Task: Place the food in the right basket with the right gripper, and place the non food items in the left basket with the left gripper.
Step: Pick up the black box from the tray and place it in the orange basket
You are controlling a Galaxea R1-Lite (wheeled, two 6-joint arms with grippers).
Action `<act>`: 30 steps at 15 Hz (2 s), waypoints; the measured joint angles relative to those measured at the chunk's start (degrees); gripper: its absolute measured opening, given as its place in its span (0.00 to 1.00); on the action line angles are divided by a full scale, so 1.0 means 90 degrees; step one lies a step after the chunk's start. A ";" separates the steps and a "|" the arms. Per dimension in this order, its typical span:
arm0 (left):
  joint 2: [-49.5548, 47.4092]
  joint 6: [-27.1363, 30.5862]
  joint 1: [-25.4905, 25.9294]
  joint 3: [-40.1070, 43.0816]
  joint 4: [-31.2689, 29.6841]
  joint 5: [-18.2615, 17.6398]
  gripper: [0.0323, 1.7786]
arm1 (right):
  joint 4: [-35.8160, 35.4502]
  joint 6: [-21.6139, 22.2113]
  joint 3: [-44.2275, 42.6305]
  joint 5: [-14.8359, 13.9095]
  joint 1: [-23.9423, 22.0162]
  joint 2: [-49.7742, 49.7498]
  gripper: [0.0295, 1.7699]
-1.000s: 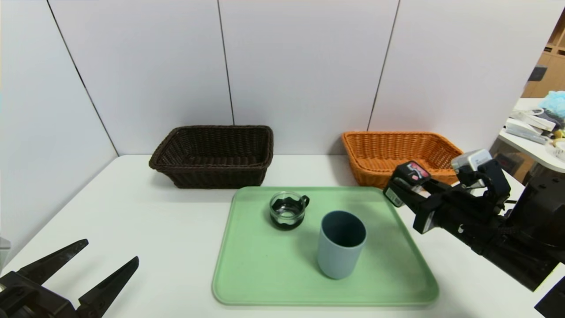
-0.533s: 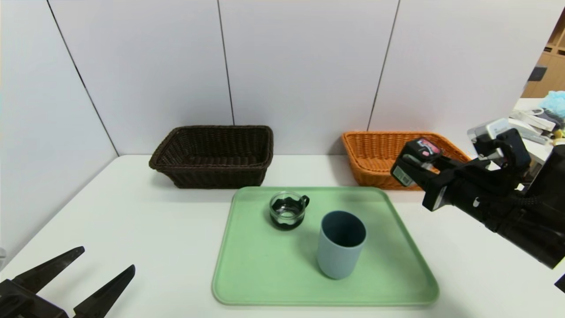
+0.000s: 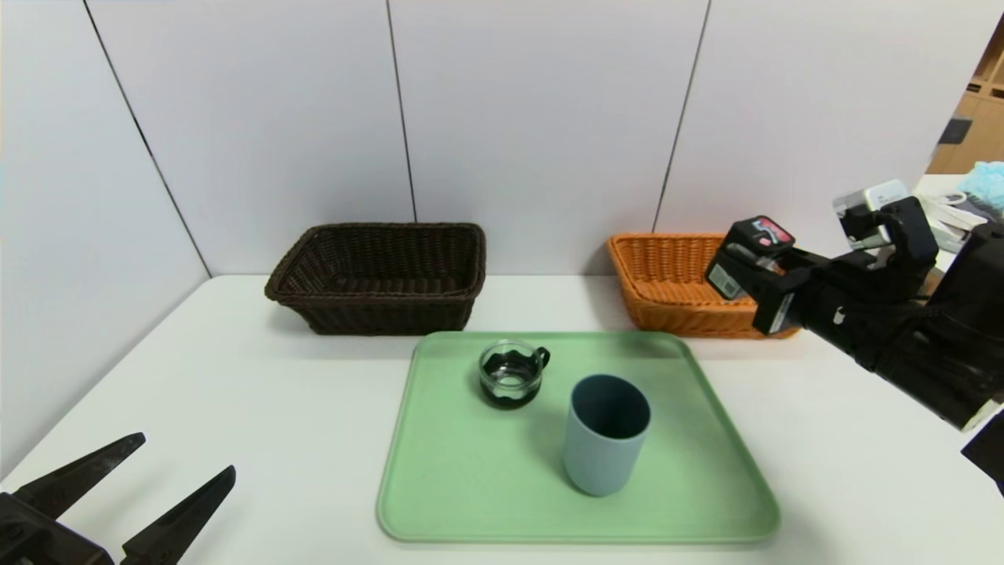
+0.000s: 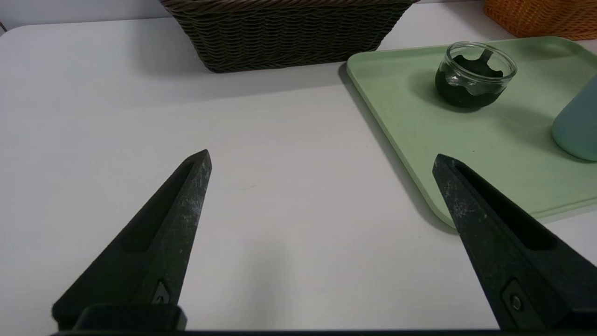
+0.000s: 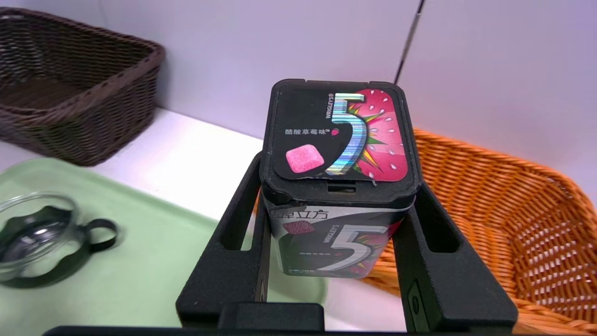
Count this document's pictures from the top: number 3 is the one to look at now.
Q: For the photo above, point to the white flat box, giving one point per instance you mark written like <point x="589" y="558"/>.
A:
<point x="953" y="212"/>

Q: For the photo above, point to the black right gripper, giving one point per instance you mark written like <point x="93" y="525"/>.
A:
<point x="779" y="308"/>

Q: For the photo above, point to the glass cup with black holder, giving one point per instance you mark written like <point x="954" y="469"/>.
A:
<point x="510" y="377"/>

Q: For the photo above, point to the black pink chewing gum box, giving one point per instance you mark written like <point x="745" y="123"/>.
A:
<point x="765" y="234"/>

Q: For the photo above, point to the light blue fluffy cloth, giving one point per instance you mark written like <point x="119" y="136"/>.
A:
<point x="987" y="184"/>

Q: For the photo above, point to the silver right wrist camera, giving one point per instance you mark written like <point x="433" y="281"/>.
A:
<point x="867" y="204"/>

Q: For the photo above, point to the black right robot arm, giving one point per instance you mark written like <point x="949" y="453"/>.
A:
<point x="949" y="345"/>

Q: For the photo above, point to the wooden shelving unit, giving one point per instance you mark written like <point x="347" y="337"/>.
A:
<point x="980" y="118"/>

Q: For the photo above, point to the light green plastic tray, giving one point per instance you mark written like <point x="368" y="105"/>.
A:
<point x="486" y="471"/>

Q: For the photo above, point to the blue-grey plastic tumbler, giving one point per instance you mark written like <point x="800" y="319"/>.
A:
<point x="600" y="455"/>

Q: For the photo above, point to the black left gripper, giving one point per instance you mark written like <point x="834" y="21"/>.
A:
<point x="17" y="524"/>

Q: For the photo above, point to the dark brown wicker basket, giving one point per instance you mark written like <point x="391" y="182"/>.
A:
<point x="376" y="275"/>

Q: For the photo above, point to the white side table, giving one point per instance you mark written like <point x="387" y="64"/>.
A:
<point x="937" y="184"/>

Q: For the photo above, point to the orange wicker basket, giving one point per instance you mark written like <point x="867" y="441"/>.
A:
<point x="667" y="290"/>

